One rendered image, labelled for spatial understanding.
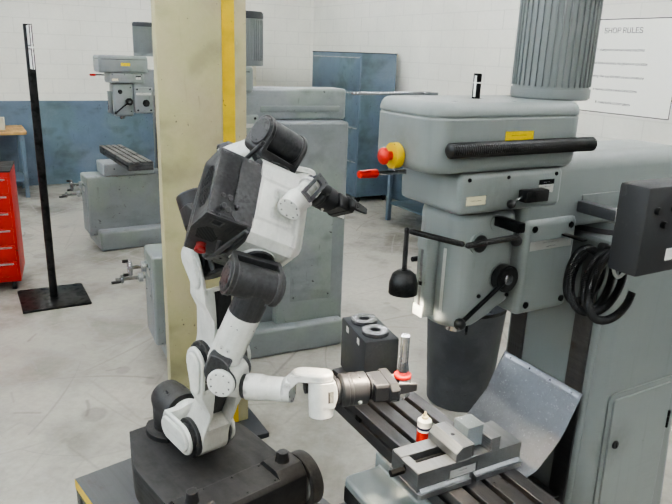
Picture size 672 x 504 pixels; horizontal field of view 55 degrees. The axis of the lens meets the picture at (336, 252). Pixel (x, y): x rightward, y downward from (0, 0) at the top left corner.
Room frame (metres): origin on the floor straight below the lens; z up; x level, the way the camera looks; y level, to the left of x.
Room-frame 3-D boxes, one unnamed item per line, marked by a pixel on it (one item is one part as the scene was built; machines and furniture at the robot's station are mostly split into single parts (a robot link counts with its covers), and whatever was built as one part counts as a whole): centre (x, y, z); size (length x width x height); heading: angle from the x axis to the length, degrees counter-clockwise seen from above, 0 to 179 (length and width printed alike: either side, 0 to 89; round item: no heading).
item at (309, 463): (2.03, 0.09, 0.50); 0.20 x 0.05 x 0.20; 41
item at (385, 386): (1.56, -0.11, 1.13); 0.13 x 0.12 x 0.10; 17
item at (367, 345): (2.04, -0.12, 1.01); 0.22 x 0.12 x 0.20; 20
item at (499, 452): (1.54, -0.35, 0.97); 0.35 x 0.15 x 0.11; 119
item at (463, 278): (1.63, -0.33, 1.47); 0.21 x 0.19 x 0.32; 30
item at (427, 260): (1.58, -0.23, 1.45); 0.04 x 0.04 x 0.21; 30
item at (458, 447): (1.52, -0.33, 1.00); 0.12 x 0.06 x 0.04; 29
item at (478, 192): (1.65, -0.36, 1.68); 0.34 x 0.24 x 0.10; 120
